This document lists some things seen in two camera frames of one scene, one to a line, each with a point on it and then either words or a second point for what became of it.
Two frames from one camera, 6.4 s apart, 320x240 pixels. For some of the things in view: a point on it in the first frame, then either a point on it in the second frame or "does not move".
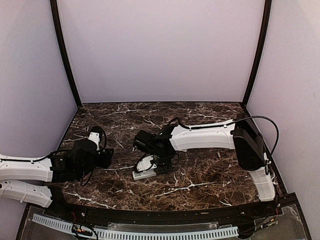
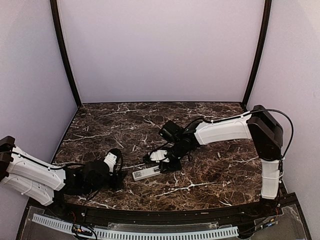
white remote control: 145,174 does not move
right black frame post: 260,49 does not move
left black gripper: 106,161 -> 117,180
